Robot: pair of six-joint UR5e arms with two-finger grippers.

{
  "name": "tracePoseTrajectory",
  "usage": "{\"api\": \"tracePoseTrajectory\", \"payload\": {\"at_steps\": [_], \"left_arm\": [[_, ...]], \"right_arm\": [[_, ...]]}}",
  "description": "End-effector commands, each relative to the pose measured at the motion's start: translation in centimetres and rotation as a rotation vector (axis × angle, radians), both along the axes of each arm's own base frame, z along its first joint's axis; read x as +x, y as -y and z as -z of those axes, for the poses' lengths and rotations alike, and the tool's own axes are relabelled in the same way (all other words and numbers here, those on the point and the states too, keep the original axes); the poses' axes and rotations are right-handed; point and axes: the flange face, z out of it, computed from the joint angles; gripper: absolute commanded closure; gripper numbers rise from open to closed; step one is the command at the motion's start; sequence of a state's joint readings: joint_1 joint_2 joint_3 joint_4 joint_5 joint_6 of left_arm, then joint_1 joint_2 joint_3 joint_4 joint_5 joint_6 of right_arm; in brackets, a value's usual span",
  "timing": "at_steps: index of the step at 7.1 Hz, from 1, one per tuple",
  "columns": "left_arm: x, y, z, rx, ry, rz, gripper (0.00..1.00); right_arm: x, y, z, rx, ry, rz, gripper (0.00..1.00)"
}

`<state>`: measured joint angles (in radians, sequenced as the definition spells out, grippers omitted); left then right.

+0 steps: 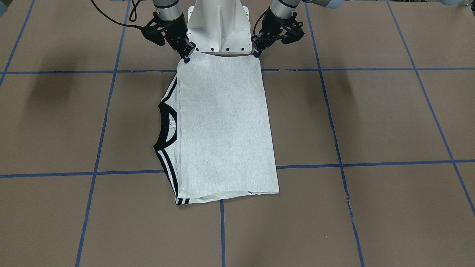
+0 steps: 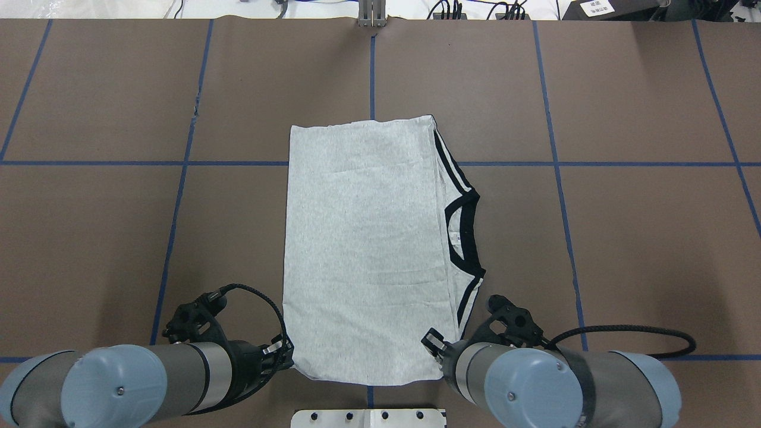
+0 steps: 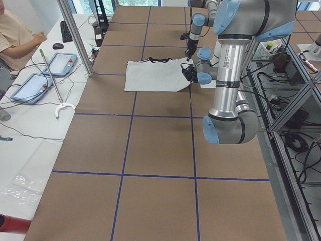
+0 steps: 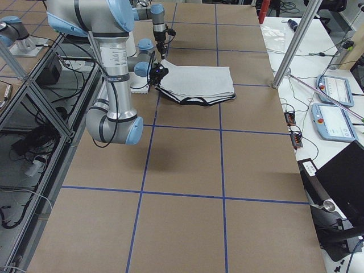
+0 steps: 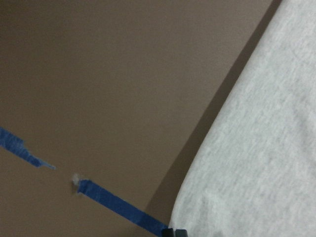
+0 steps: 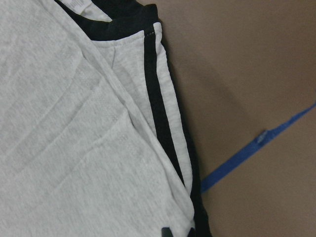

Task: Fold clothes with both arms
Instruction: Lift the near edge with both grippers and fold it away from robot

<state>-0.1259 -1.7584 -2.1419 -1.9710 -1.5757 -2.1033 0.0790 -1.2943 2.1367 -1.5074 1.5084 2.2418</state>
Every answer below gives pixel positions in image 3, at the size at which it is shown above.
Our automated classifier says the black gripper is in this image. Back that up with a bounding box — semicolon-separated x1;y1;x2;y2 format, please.
181;64;198;82
180;32;200;61

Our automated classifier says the grey cartoon print t-shirt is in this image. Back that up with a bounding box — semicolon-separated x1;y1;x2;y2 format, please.
124;58;193;92

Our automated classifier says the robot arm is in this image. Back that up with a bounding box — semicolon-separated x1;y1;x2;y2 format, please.
180;0;221;59
183;1;297;144

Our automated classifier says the black box with label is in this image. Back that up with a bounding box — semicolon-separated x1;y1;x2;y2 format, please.
94;27;104;47

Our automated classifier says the black keyboard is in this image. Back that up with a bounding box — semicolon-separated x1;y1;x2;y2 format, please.
60;21;73;43

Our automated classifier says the far teach pendant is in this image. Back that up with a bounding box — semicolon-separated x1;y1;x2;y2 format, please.
48;53;77;77

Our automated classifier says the teach pendant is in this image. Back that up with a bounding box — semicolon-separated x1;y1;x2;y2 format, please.
48;53;77;77
11;73;53;104

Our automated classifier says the reacher stick white hook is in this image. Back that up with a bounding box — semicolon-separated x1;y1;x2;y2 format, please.
39;49;75;119

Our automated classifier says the black computer mouse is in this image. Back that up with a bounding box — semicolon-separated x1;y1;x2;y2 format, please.
52;43;64;50

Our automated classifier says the near teach pendant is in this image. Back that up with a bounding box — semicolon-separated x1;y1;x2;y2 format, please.
11;73;53;104

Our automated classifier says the seated person beige shirt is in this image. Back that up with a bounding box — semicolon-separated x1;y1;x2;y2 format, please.
1;1;47;71

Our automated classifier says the clear plastic bag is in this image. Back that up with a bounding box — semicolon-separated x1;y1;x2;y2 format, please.
1;174;46;206

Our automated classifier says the red fire extinguisher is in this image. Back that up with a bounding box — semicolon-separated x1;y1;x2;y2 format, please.
1;214;32;234

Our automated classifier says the aluminium frame post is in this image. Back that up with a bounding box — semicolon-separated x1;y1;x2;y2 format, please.
57;0;94;77

